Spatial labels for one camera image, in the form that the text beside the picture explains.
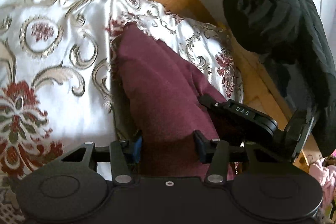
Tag maroon garment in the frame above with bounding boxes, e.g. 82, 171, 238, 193
117, 23, 226, 178

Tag pink cloth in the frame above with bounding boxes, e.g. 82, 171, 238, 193
309, 151, 335, 210

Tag black jacket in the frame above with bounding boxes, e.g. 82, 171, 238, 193
223, 0, 335, 157

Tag white floral bedspread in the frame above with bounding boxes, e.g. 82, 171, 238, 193
0, 0, 245, 224

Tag wooden bed frame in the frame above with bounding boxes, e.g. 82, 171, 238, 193
110, 0, 324, 173

